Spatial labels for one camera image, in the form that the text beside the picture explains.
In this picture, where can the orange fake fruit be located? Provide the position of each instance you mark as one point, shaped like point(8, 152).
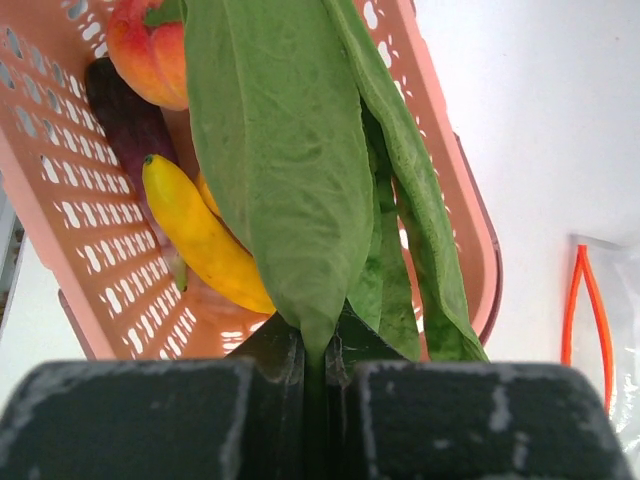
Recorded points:
point(206, 194)

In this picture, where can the pink plastic basket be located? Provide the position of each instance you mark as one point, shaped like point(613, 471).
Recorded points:
point(80, 211)

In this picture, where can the green fake lettuce leaf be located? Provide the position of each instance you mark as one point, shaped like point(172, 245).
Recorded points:
point(287, 100)

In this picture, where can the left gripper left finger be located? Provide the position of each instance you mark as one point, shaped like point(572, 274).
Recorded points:
point(239, 417)

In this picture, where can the purple fake eggplant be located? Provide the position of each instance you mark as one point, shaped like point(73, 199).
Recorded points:
point(134, 129)

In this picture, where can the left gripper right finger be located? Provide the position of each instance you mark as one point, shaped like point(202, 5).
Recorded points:
point(391, 418)

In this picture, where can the yellow fake chili pepper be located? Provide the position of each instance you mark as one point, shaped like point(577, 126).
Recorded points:
point(200, 239)

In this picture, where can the clear zip top bag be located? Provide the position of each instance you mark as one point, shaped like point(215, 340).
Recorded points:
point(600, 336)

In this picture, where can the orange fake peach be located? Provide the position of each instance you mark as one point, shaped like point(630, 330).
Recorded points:
point(149, 59)

